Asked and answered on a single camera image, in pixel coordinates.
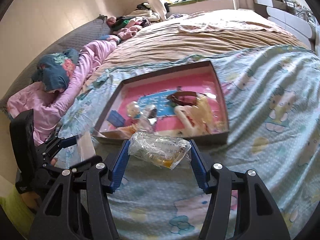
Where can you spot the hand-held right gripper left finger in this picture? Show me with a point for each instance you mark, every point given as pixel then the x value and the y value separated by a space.
pixel 120 165

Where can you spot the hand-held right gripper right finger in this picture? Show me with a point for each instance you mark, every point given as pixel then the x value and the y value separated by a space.
pixel 198 165

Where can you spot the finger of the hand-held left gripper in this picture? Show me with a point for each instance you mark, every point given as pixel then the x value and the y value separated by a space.
pixel 82 163
pixel 63 142

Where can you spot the white card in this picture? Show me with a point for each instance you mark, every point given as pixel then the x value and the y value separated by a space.
pixel 86 147

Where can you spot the clear bag with jewelry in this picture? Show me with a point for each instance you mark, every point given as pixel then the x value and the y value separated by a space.
pixel 155 147

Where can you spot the dark shallow box pink lining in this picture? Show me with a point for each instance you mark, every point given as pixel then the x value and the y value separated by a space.
pixel 200 80

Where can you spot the small blue box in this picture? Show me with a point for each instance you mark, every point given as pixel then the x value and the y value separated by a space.
pixel 116 118

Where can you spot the beige patterned packet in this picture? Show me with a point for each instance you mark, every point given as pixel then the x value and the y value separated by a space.
pixel 207 112

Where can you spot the green clothing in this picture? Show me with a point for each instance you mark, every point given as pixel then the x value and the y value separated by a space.
pixel 12 205

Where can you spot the dark blue beads bag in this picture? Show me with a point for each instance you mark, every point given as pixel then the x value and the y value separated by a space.
pixel 150 115

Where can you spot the pink quilt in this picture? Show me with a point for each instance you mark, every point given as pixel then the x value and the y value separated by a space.
pixel 75 80

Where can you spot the blue printed card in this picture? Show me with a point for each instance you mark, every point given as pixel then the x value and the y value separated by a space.
pixel 155 101

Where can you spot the blue floral pillow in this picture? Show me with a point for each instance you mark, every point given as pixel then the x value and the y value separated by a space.
pixel 56 70

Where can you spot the grey quilted headboard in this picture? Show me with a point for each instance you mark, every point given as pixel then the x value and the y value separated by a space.
pixel 75 35

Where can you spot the tan blanket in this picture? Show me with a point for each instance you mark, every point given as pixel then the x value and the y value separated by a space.
pixel 175 45

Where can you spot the pile of clothes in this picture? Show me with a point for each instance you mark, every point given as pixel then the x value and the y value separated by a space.
pixel 132 22

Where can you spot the white drawer cabinet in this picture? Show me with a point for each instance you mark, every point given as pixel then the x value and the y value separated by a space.
pixel 287 21

